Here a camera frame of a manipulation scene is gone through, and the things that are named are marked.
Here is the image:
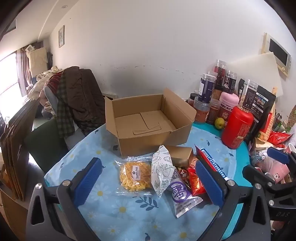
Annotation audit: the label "cream cushion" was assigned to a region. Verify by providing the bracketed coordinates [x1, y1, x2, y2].
[28, 46, 48, 77]

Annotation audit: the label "clear jar dark brown powder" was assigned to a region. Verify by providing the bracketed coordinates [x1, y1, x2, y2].
[206, 99, 221, 125]

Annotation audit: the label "clear jar reddish brown powder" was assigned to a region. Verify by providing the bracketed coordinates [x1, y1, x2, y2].
[193, 96, 212, 124]

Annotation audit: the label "long red snack packet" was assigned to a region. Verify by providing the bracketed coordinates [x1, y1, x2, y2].
[194, 145, 230, 181]

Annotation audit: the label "clear jar black label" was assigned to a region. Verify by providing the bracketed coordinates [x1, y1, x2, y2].
[224, 71, 237, 94]

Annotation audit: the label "blue daisy print tablecloth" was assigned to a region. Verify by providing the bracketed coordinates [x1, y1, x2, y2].
[44, 124, 250, 241]

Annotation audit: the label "clear packet of yellow crisps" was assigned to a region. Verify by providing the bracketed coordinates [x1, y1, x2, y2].
[115, 156, 154, 196]

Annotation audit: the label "small gold cardboard box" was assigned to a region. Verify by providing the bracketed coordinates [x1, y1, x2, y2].
[165, 146, 193, 168]

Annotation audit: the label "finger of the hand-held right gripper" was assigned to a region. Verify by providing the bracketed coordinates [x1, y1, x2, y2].
[242, 164, 278, 193]
[267, 147, 296, 167]

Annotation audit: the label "pile of light clothes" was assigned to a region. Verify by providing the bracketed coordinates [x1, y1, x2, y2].
[26, 66, 64, 116]

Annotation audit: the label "purple white snack packet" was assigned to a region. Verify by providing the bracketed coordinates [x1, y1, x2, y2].
[165, 168, 203, 219]

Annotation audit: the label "white patterned snack packet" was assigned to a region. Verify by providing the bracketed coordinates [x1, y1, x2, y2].
[151, 145, 174, 199]

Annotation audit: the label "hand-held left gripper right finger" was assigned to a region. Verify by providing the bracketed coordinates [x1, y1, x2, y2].
[195, 160, 271, 241]

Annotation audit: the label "tall clear jar dark contents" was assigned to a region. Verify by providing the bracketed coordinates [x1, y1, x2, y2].
[215, 60, 228, 87]

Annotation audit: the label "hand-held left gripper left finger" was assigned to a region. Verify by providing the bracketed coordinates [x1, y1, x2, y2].
[25, 157, 103, 241]

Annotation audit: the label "brown jacket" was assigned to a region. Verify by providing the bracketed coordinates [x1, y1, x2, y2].
[59, 66, 106, 137]

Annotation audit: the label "orange white paper bag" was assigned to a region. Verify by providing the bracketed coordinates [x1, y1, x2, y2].
[257, 111, 274, 142]

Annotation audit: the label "small clear jar red contents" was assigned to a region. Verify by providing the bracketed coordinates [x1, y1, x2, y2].
[188, 93, 199, 107]

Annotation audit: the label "plaid cloth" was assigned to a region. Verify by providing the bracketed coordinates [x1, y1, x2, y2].
[57, 79, 75, 138]

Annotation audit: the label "curtain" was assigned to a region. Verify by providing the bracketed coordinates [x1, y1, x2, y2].
[15, 46, 31, 98]

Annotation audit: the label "red canister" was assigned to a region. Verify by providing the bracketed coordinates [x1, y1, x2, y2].
[221, 105, 255, 149]

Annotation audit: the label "framed wall picture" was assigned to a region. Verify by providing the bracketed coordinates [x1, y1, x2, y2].
[58, 25, 65, 48]

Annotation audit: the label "clear jar of beans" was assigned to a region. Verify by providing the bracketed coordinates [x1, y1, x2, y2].
[238, 79, 258, 114]

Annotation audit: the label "black stand-up pouch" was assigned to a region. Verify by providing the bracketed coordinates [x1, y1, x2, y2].
[251, 85, 277, 142]

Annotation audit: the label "wood framed blackboard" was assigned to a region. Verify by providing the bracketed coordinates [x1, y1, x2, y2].
[261, 32, 292, 76]

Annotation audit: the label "crumpled red packet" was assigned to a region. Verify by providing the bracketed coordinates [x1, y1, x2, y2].
[266, 131, 293, 149]

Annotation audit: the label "pink lid canister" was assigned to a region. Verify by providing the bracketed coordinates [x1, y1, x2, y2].
[218, 92, 240, 121]

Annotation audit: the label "window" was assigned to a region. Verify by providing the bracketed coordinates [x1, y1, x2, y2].
[0, 53, 20, 112]

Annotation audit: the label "white cutting board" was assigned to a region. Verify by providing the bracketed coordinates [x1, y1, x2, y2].
[228, 52, 284, 98]

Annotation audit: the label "pink panda cup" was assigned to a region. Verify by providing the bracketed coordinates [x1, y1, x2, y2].
[264, 158, 290, 183]

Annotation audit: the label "dark green chair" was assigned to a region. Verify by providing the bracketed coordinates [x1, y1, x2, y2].
[24, 117, 70, 173]

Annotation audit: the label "teal table mat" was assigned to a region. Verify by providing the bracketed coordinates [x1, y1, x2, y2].
[191, 122, 253, 234]

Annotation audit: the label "green apple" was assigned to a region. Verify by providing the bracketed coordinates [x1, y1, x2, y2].
[214, 117, 226, 129]

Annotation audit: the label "stack of flat cardboard sheets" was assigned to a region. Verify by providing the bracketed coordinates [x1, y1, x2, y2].
[0, 98, 41, 202]

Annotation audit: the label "clear jar purple label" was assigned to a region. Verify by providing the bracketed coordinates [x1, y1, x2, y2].
[198, 72, 218, 103]

